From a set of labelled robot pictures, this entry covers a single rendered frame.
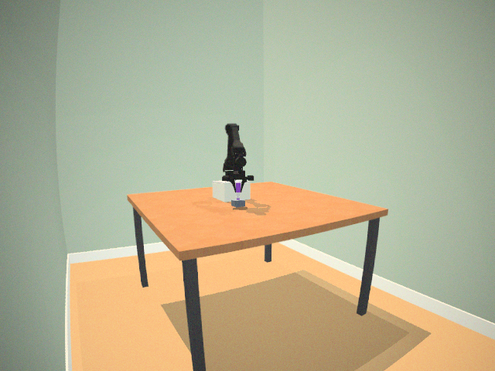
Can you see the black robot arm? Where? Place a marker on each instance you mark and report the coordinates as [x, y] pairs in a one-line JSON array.
[[235, 153]]

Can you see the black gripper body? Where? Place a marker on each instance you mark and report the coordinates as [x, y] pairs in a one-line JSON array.
[[244, 178]]

